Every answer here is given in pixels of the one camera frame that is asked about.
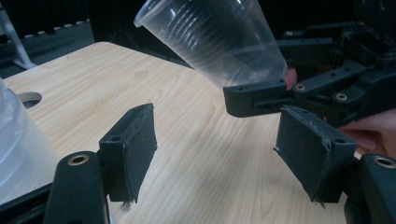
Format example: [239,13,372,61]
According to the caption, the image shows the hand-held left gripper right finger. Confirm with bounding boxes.
[273,105,358,206]

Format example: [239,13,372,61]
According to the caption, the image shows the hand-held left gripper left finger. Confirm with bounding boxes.
[98,103,159,205]

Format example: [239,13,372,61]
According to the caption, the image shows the ribbed clear plastic cup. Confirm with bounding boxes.
[133,0,290,91]

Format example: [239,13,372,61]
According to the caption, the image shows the stack of clear plastic cups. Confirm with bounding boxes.
[0,77,63,205]

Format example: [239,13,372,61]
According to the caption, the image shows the dark panel with white marks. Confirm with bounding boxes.
[22,19,95,62]

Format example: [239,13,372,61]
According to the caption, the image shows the white metal stand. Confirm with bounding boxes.
[0,5,37,71]

